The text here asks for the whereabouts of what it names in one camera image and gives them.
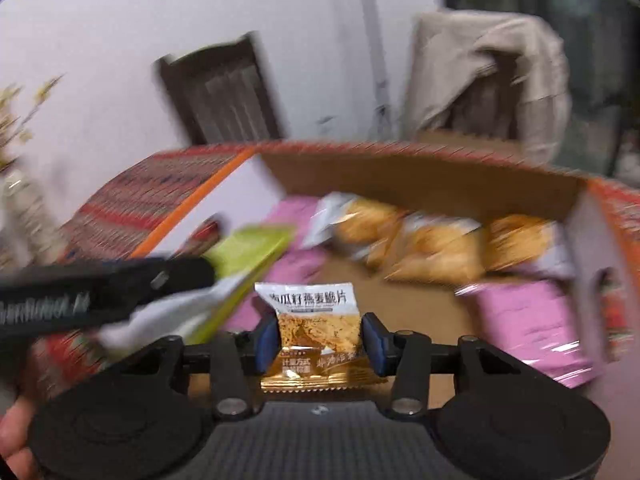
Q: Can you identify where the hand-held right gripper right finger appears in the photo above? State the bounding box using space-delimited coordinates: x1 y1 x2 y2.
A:
361 312 503 418

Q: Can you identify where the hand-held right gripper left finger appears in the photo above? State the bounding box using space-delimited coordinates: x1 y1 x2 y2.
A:
120 312 281 421

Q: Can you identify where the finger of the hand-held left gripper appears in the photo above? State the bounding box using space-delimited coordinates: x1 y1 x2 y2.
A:
122 257 217 307

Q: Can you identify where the white and gold oat crisp packet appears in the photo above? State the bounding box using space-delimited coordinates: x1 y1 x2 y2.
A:
254 282 390 393

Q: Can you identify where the green snack packet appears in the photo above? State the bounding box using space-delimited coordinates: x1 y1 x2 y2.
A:
97 225 299 357

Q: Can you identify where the pile of snack packets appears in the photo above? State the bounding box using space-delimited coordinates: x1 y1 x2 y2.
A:
180 192 608 391

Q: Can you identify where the orange cardboard box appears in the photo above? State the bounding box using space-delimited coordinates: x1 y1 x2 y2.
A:
132 140 640 401

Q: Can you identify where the person's left hand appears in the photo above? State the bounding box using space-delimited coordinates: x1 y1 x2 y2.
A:
0 400 40 480

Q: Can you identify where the small floral vase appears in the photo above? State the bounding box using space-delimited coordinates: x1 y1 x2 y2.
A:
0 167 68 268

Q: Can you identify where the dark wooden chair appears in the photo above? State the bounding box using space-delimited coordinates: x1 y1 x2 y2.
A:
156 32 283 147

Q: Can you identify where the jacket-covered wooden chair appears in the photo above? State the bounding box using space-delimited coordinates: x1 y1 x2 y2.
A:
447 55 523 143

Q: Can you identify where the beige jacket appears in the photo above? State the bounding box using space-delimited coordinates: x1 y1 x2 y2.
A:
402 10 573 161

